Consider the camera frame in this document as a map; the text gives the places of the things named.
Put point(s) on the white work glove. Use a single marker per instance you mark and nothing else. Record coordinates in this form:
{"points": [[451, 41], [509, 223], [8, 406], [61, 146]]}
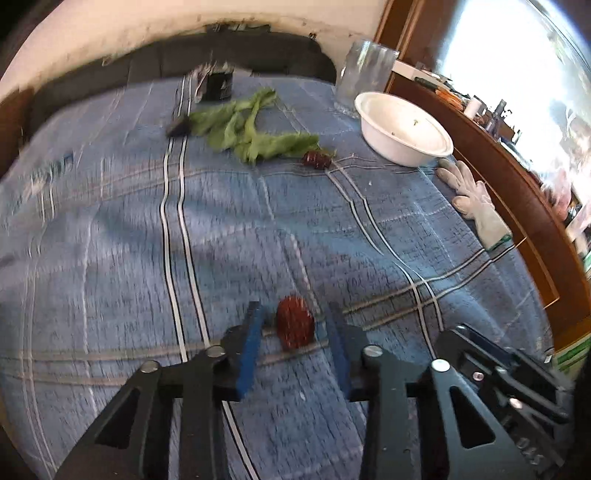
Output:
{"points": [[474, 203]]}

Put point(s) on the wooden side cabinet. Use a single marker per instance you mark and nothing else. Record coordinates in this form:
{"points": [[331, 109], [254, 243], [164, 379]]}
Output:
{"points": [[417, 29]]}

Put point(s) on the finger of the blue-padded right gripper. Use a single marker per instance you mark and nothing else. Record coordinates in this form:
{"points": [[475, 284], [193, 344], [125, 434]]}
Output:
{"points": [[424, 421]]}

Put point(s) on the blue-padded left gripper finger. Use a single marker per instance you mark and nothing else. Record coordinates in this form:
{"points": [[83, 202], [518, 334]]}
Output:
{"points": [[130, 438]]}

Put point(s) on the white bowl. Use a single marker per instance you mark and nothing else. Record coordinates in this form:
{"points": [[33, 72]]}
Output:
{"points": [[401, 131]]}

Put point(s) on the small black device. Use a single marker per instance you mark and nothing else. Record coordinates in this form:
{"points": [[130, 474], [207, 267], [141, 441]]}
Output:
{"points": [[208, 82]]}

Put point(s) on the maroon armchair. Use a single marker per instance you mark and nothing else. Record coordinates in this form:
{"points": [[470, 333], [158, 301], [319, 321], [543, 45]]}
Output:
{"points": [[15, 111]]}

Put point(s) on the black sofa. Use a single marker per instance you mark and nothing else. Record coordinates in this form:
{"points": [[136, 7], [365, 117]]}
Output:
{"points": [[258, 49]]}

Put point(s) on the far red jujube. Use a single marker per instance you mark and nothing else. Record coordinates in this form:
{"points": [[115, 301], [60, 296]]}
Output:
{"points": [[317, 159]]}

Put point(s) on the green leafy vegetable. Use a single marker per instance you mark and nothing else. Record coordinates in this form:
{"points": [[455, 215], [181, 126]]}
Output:
{"points": [[231, 126]]}

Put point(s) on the large red jujube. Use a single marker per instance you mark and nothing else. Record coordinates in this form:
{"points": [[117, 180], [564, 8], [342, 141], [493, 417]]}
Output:
{"points": [[295, 326]]}

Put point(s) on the blue plaid tablecloth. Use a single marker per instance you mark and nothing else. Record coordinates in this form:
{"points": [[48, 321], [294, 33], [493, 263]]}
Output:
{"points": [[120, 245]]}

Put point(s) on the clear plastic container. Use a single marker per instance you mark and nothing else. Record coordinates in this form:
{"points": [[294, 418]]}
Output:
{"points": [[368, 67]]}

